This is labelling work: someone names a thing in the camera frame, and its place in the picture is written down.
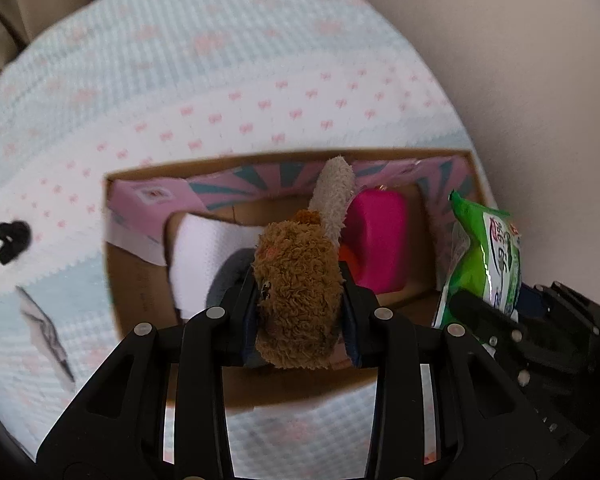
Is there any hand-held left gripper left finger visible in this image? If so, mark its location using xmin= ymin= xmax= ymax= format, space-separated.
xmin=36 ymin=279 xmax=259 ymax=480

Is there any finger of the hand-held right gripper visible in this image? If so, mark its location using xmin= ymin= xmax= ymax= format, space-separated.
xmin=515 ymin=283 xmax=547 ymax=322
xmin=450 ymin=291 xmax=529 ymax=362

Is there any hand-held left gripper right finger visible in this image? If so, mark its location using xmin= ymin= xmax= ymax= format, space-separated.
xmin=338 ymin=261 xmax=567 ymax=480

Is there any grey cloth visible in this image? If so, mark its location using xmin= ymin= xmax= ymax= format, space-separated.
xmin=205 ymin=249 xmax=255 ymax=311

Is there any brown plush toy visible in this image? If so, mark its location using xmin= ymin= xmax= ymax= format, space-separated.
xmin=251 ymin=156 xmax=356 ymax=372

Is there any green snack packet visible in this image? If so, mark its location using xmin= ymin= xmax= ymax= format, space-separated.
xmin=432 ymin=190 xmax=524 ymax=329

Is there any orange pom-pom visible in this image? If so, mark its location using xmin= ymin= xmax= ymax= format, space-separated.
xmin=338 ymin=244 xmax=362 ymax=275

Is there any white cloth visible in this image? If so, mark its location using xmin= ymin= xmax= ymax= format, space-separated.
xmin=167 ymin=212 xmax=267 ymax=322

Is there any pink plastic container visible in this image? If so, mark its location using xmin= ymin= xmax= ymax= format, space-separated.
xmin=344 ymin=186 xmax=409 ymax=294

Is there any pink printed cardboard box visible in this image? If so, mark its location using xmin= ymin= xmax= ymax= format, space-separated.
xmin=102 ymin=147 xmax=498 ymax=412

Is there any light blue checked bed sheet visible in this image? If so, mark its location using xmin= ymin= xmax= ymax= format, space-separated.
xmin=0 ymin=0 xmax=473 ymax=471

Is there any black hair tie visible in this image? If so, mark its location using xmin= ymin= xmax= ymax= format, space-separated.
xmin=0 ymin=219 xmax=32 ymax=267

